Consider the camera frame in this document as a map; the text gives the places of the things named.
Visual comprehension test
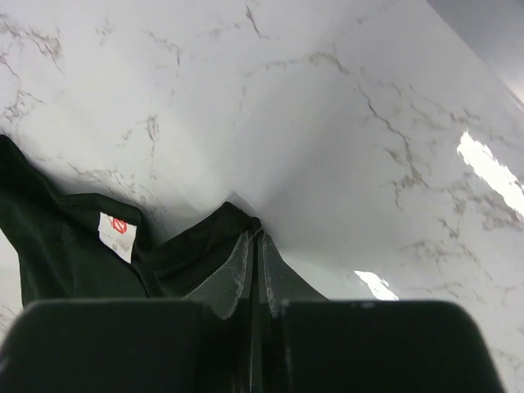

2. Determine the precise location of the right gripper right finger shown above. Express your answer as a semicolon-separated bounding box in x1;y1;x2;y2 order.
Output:
256;235;504;392

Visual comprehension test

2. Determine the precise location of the black t shirt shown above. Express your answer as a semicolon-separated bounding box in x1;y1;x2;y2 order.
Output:
1;136;261;305

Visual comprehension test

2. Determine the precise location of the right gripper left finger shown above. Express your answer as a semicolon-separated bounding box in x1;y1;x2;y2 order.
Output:
1;234;252;392

